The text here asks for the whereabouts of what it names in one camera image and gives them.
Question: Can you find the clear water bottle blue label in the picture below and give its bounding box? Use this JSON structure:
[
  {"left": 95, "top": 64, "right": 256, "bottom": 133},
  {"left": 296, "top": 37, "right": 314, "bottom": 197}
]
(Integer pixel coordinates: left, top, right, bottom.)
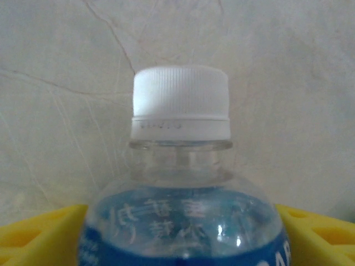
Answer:
[{"left": 79, "top": 66, "right": 291, "bottom": 266}]

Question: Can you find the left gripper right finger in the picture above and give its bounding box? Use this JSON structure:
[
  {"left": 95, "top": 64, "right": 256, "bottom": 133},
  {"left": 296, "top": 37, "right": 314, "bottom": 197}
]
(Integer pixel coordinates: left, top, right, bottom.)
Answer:
[{"left": 274, "top": 204, "right": 355, "bottom": 266}]

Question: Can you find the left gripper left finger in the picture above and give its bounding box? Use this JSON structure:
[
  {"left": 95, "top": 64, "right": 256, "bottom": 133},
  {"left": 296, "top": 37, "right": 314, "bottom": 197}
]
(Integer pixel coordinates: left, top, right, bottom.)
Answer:
[{"left": 0, "top": 204, "right": 90, "bottom": 266}]

